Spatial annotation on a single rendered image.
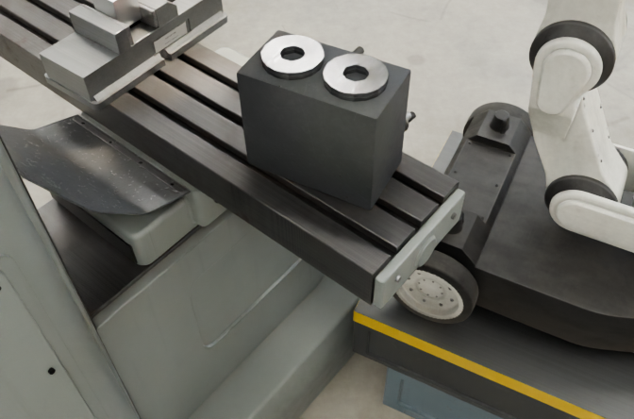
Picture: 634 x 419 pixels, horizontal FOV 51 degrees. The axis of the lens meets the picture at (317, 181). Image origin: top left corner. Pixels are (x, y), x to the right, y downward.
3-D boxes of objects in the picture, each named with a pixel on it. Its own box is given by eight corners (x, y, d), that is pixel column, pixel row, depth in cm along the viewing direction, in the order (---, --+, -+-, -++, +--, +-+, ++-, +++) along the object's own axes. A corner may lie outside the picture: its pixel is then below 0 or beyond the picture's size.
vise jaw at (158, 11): (133, -6, 130) (128, -25, 127) (178, 15, 125) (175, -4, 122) (109, 8, 127) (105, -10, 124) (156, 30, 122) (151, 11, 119)
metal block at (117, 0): (120, 8, 124) (111, -22, 120) (141, 18, 122) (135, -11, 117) (98, 20, 122) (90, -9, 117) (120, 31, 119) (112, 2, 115)
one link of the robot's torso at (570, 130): (631, 182, 147) (631, -17, 119) (614, 247, 136) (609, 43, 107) (558, 175, 156) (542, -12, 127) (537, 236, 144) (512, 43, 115)
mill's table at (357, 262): (28, -25, 164) (18, -55, 158) (464, 219, 110) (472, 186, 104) (-59, 17, 152) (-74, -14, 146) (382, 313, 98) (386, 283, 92)
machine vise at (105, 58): (177, -3, 142) (169, -51, 134) (230, 20, 136) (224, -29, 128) (44, 81, 123) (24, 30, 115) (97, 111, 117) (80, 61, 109)
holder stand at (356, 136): (284, 120, 115) (277, 20, 100) (402, 161, 108) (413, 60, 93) (246, 164, 108) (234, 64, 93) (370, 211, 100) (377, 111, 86)
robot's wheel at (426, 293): (472, 319, 151) (487, 267, 137) (464, 336, 148) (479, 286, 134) (391, 286, 158) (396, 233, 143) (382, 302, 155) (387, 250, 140)
